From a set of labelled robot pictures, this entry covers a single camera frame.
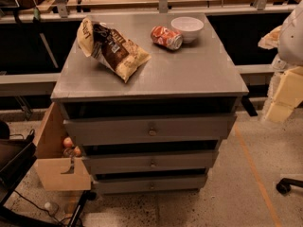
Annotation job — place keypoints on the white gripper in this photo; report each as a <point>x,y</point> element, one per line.
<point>292,42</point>

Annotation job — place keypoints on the grey bottom drawer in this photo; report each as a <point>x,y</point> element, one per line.
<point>151,184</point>

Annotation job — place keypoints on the grey drawer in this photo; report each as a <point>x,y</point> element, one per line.
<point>151,184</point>
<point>149,129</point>
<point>148,162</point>

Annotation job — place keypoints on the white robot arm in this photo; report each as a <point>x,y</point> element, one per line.
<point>288,39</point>

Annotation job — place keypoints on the grey drawer cabinet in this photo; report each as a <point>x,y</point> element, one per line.
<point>198,78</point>

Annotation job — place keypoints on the grey middle drawer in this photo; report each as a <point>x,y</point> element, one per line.
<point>148,162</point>

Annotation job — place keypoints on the grey top drawer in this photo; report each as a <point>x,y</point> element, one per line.
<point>149,129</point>

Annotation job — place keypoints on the black chair base leg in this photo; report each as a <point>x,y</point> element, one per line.
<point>284,186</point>

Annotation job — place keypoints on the white bowl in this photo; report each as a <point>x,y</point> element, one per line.
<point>188,27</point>

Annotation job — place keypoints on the orange soda can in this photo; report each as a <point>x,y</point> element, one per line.
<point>168,38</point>

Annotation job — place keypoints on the yellow brown chip bag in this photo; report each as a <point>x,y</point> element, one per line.
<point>111,48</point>

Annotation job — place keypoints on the red apple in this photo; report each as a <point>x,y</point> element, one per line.
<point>77,151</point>
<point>67,142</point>

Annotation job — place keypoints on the wooden side box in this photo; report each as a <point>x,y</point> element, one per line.
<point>56,172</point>

